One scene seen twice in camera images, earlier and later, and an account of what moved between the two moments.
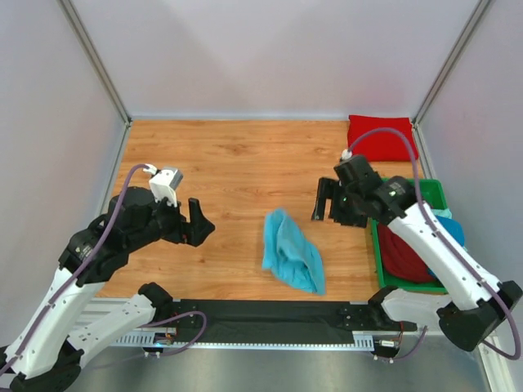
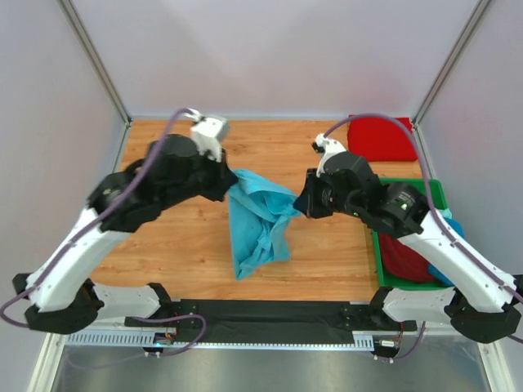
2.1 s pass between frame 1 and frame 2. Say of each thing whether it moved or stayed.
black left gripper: moved
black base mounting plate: stayed
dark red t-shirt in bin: stayed
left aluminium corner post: stayed
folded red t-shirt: stayed
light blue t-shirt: moved
